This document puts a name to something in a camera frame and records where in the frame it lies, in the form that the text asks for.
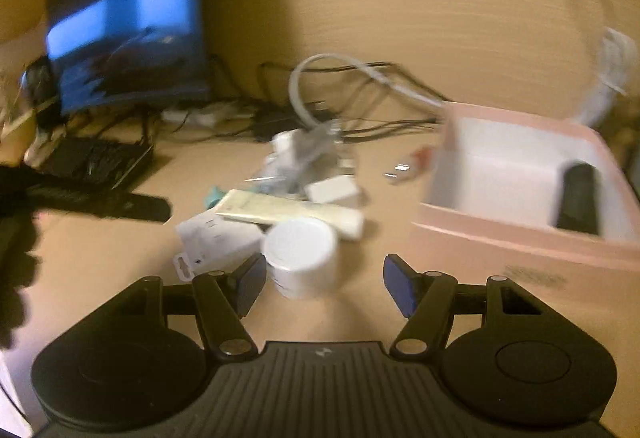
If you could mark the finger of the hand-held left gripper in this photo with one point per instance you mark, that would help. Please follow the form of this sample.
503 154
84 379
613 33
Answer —
115 205

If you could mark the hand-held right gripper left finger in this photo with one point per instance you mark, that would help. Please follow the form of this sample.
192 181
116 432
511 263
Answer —
251 283

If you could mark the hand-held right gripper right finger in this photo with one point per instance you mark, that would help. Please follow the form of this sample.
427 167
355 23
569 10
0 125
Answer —
397 285

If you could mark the white packaged box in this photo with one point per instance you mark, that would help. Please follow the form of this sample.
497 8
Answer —
220 240

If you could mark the white round jar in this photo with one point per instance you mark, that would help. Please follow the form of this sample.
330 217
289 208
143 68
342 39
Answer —
300 255

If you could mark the cream squeeze tube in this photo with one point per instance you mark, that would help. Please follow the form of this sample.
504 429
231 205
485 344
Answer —
290 213

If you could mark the teal plastic clip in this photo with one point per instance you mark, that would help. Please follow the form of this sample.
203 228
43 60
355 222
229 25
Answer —
215 197

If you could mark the pink cardboard box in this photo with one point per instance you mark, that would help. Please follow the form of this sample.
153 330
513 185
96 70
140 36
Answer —
510 238

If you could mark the black keyboard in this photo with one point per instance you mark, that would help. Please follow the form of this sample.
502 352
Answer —
95 161

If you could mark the white square charger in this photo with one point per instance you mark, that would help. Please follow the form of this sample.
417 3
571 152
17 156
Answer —
330 192

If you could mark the white plug adapter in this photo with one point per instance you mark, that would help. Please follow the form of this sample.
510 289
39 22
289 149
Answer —
290 148

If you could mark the computer monitor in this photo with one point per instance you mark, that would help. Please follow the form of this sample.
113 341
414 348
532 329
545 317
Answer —
130 33

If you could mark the black cylindrical object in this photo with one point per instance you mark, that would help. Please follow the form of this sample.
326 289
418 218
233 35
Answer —
579 198

